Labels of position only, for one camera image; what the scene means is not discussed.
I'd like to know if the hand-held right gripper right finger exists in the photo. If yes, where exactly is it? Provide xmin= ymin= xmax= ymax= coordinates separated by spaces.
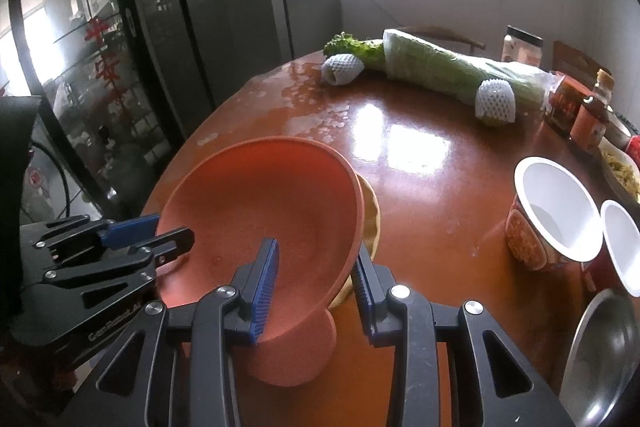
xmin=351 ymin=253 xmax=576 ymax=427

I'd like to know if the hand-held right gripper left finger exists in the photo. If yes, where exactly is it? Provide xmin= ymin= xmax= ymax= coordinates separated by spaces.
xmin=70 ymin=237 xmax=280 ymax=427

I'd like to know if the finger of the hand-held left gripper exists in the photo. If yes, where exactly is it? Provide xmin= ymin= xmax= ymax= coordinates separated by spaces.
xmin=42 ymin=228 xmax=196 ymax=310
xmin=32 ymin=215 xmax=162 ymax=264

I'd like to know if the orange plastic plate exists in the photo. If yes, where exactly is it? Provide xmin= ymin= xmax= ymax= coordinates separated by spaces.
xmin=156 ymin=136 xmax=366 ymax=387

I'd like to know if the yellow shell-shaped plate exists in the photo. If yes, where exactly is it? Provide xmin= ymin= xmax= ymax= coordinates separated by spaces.
xmin=327 ymin=172 xmax=383 ymax=310

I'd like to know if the white paper bowl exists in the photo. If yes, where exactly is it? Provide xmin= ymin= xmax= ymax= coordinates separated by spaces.
xmin=506 ymin=157 xmax=604 ymax=271
xmin=582 ymin=199 xmax=640 ymax=299

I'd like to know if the large steel bowl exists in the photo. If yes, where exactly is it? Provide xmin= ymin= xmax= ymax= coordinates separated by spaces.
xmin=559 ymin=289 xmax=640 ymax=427

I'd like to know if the glass sliding door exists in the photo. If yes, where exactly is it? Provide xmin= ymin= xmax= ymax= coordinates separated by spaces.
xmin=0 ymin=0 xmax=188 ymax=228

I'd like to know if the fruit in white foam net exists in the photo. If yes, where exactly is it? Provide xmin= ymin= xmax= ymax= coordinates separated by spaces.
xmin=474 ymin=78 xmax=516 ymax=128
xmin=321 ymin=54 xmax=366 ymax=86

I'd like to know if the grey refrigerator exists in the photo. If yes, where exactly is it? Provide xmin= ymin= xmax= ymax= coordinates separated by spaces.
xmin=127 ymin=0 xmax=343 ymax=142

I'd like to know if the plastic-wrapped napa cabbage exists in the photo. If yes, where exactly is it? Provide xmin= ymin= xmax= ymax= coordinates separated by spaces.
xmin=382 ymin=28 xmax=556 ymax=108

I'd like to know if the green leafy lettuce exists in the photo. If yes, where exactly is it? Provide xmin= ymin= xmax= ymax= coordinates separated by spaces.
xmin=322 ymin=32 xmax=387 ymax=72

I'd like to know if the sauce jar with red lid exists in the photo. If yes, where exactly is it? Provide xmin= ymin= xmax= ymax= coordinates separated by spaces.
xmin=545 ymin=76 xmax=590 ymax=138

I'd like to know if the amber bottle with orange cap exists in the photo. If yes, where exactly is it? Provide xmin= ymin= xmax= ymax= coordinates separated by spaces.
xmin=570 ymin=69 xmax=616 ymax=155

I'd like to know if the white plate of food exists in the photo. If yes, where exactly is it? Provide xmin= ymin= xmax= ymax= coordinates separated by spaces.
xmin=597 ymin=139 xmax=640 ymax=208

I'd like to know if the plastic jar with black lid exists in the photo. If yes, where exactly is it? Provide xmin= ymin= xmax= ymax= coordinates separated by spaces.
xmin=502 ymin=25 xmax=544 ymax=68

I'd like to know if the wooden chair back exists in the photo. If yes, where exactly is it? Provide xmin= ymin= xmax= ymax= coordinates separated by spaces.
xmin=552 ymin=40 xmax=613 ymax=75

